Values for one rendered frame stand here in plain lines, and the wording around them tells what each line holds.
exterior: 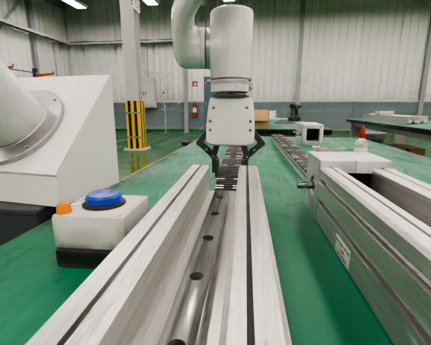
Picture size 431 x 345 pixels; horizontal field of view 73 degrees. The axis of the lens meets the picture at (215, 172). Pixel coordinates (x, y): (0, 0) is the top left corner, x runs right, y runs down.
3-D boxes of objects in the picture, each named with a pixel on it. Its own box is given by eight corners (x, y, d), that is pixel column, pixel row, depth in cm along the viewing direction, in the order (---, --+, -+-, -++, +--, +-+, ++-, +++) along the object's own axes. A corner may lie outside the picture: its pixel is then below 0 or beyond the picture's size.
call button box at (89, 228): (94, 235, 39) (89, 190, 38) (163, 239, 38) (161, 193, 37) (56, 267, 31) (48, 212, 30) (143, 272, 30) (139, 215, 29)
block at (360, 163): (290, 202, 53) (293, 150, 51) (361, 205, 51) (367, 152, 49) (299, 221, 44) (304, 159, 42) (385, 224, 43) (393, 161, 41)
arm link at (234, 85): (253, 81, 63) (252, 96, 63) (213, 82, 64) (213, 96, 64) (254, 77, 55) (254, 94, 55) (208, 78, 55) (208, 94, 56)
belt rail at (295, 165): (271, 139, 156) (271, 134, 155) (278, 139, 156) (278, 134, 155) (308, 187, 63) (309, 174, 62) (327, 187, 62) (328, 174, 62)
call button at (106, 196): (97, 202, 36) (95, 187, 35) (128, 203, 35) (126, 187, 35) (79, 214, 32) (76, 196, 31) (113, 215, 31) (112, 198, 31)
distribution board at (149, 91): (137, 131, 1182) (134, 72, 1133) (168, 131, 1165) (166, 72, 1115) (135, 132, 1155) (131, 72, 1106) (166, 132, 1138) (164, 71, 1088)
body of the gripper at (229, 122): (255, 92, 63) (253, 143, 65) (208, 92, 64) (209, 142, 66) (256, 89, 55) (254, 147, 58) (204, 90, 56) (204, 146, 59)
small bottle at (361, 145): (352, 161, 92) (356, 124, 90) (365, 163, 91) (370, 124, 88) (351, 163, 89) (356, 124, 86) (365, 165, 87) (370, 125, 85)
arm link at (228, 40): (205, 77, 55) (254, 77, 55) (204, 1, 52) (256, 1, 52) (206, 81, 63) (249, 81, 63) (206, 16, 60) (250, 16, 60)
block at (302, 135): (293, 142, 142) (293, 123, 140) (316, 143, 142) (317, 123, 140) (297, 145, 133) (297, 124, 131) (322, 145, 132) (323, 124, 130)
